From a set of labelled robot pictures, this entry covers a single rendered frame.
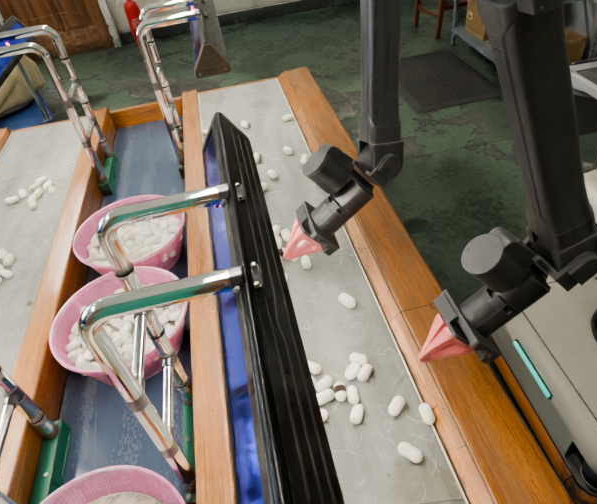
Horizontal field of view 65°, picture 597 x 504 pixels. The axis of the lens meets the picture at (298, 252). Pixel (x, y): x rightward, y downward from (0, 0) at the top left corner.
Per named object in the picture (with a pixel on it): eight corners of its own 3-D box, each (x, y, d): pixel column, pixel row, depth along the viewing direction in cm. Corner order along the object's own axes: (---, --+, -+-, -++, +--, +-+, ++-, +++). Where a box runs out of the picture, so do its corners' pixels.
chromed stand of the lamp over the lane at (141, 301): (288, 375, 88) (239, 170, 58) (312, 482, 73) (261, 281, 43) (187, 400, 87) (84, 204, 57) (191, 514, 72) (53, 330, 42)
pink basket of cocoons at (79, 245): (193, 214, 130) (183, 185, 124) (196, 280, 110) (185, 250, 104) (96, 235, 128) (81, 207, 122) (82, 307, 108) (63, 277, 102)
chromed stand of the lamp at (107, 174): (118, 161, 158) (56, 19, 128) (113, 194, 143) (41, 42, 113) (61, 174, 156) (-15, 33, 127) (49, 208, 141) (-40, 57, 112)
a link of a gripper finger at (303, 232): (274, 258, 87) (309, 224, 83) (268, 234, 92) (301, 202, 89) (300, 273, 91) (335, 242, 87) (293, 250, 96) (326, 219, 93)
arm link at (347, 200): (381, 197, 82) (373, 182, 86) (355, 174, 78) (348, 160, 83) (353, 224, 84) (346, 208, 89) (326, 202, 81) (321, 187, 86)
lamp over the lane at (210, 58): (213, 3, 152) (208, -22, 147) (231, 72, 105) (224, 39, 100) (189, 8, 151) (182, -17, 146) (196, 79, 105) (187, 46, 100)
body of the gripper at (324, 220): (308, 239, 82) (338, 210, 79) (297, 206, 90) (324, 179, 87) (333, 255, 85) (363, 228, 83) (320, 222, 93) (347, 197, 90)
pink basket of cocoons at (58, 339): (172, 278, 112) (159, 248, 105) (220, 352, 94) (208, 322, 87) (59, 334, 103) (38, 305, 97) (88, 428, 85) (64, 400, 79)
